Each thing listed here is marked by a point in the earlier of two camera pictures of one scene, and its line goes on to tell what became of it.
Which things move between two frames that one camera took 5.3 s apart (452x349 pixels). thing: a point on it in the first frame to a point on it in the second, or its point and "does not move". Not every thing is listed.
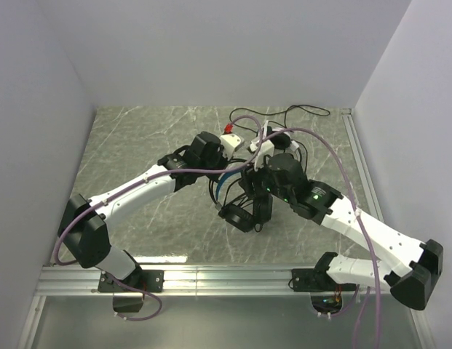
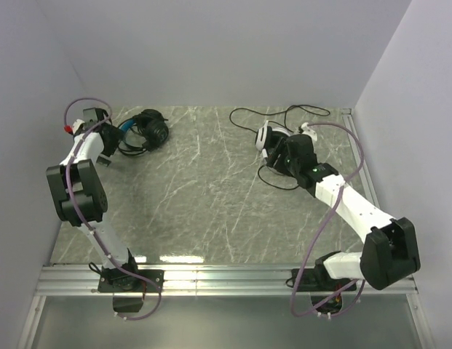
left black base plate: x=147 y=281 does not move
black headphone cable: x=226 y=191 to x=121 y=147
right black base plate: x=311 y=280 does not move
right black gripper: x=252 y=178 to x=276 y=153
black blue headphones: x=246 y=219 to x=145 y=131
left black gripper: x=223 y=171 to x=111 y=134
